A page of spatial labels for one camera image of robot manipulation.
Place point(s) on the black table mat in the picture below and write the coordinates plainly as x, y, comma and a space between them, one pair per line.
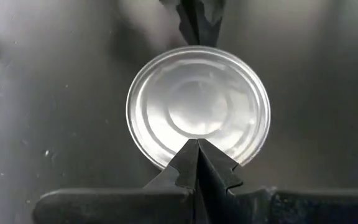
42, 93

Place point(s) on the silver-topped can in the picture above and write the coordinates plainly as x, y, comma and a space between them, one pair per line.
197, 93

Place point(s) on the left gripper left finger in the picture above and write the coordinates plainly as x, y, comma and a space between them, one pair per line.
166, 202

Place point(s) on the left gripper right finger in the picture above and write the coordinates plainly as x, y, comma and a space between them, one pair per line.
259, 208

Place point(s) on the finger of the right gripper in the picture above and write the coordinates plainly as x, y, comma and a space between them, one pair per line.
210, 18
186, 18

